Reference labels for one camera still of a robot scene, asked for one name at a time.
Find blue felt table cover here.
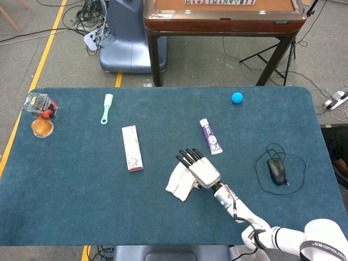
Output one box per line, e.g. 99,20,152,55
0,86,348,247

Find green handled scrub brush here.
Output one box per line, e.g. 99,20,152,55
100,94,114,126

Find floral long carton box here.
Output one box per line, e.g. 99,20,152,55
121,125,144,172

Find bread in clear cup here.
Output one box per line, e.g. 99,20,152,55
31,119,54,139

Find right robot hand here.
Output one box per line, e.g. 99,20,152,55
176,148,221,190

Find blue grey machine base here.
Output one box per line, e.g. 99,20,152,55
99,0,168,73

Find brown mahjong table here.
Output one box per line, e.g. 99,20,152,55
143,0,308,87

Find white power strip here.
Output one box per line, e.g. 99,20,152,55
83,26,110,52
323,91,348,110

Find white wet wipes pack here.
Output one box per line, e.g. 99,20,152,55
165,161,198,202

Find black tripod stand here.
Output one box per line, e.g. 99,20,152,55
239,0,319,86

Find white chair wooden legs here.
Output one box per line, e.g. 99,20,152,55
0,0,30,33

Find black wired computer mouse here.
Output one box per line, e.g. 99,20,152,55
255,143,307,196

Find dark robot torso base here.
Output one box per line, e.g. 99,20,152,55
113,244,232,261

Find clear plastic box with toys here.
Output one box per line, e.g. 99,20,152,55
22,92,59,122

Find black floor cable bundle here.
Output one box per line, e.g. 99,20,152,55
61,0,110,57

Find black bag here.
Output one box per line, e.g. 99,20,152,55
320,123,348,188

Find purple toothpaste tube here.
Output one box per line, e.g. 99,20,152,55
199,119,223,156

